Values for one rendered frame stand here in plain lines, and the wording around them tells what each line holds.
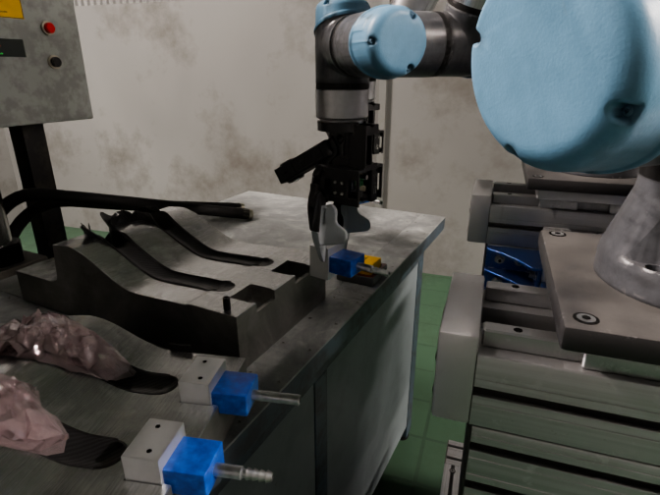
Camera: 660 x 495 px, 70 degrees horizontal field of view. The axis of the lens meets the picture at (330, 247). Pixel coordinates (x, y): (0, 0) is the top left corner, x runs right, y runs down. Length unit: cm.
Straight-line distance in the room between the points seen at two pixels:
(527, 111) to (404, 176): 258
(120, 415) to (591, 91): 51
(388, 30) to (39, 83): 108
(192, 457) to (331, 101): 46
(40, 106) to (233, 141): 192
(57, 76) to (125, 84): 220
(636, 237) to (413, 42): 30
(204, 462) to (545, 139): 38
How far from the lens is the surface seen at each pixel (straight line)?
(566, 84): 28
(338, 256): 74
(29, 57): 146
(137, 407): 58
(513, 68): 31
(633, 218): 43
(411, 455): 173
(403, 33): 56
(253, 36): 312
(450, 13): 64
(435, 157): 282
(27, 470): 54
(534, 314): 50
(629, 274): 42
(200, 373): 56
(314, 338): 76
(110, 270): 82
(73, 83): 152
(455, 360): 43
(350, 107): 66
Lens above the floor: 120
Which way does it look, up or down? 21 degrees down
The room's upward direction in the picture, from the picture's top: straight up
